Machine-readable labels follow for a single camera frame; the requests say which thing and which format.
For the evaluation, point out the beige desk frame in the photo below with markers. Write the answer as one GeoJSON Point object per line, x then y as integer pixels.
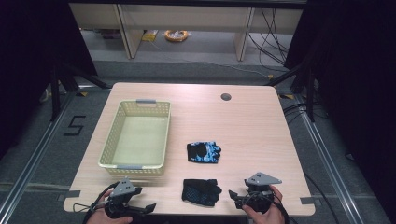
{"type": "Point", "coordinates": [186, 18]}

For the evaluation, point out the pale yellow plastic basket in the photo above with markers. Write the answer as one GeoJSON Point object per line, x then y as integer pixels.
{"type": "Point", "coordinates": [140, 140]}

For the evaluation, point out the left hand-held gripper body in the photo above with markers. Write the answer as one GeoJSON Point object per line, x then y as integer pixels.
{"type": "Point", "coordinates": [123, 189]}

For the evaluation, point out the black glove with blue dots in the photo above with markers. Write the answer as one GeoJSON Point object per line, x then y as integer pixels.
{"type": "Point", "coordinates": [200, 192]}

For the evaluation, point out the aluminium floor rail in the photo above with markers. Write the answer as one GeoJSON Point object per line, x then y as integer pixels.
{"type": "Point", "coordinates": [34, 155]}
{"type": "Point", "coordinates": [327, 161]}

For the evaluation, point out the yellow packet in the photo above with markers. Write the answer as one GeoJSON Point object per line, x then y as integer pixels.
{"type": "Point", "coordinates": [150, 35]}

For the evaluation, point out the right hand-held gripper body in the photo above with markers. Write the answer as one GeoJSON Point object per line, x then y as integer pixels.
{"type": "Point", "coordinates": [261, 179]}

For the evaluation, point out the person's right hand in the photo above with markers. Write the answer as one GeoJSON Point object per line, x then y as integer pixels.
{"type": "Point", "coordinates": [267, 217]}

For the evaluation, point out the person's left hand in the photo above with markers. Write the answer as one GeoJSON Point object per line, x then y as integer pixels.
{"type": "Point", "coordinates": [101, 219]}

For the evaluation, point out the black metal stand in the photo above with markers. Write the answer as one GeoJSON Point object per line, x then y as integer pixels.
{"type": "Point", "coordinates": [56, 93]}
{"type": "Point", "coordinates": [309, 93]}

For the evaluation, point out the black curtain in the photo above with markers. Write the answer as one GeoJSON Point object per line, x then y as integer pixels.
{"type": "Point", "coordinates": [31, 62]}
{"type": "Point", "coordinates": [358, 77]}

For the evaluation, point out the blue and black patterned glove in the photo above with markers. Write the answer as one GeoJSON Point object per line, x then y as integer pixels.
{"type": "Point", "coordinates": [204, 151]}

